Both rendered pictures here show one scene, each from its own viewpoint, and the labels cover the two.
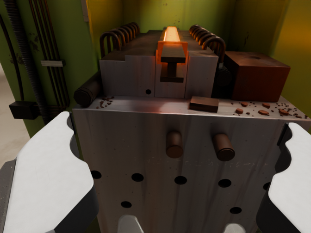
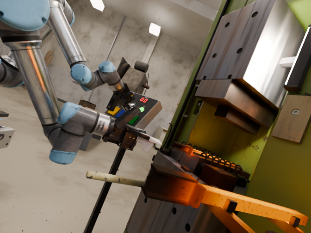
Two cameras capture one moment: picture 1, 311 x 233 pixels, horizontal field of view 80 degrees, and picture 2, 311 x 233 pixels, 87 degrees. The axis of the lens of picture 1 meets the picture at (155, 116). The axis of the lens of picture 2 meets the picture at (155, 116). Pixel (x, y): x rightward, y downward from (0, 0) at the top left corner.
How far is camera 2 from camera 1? 64 cm
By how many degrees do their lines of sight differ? 63
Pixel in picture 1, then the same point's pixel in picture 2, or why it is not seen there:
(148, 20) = (233, 160)
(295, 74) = not seen: hidden behind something
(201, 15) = not seen: hidden behind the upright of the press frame
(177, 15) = (250, 164)
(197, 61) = (194, 156)
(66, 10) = (184, 134)
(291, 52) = (259, 190)
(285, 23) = (256, 171)
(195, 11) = not seen: hidden behind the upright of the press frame
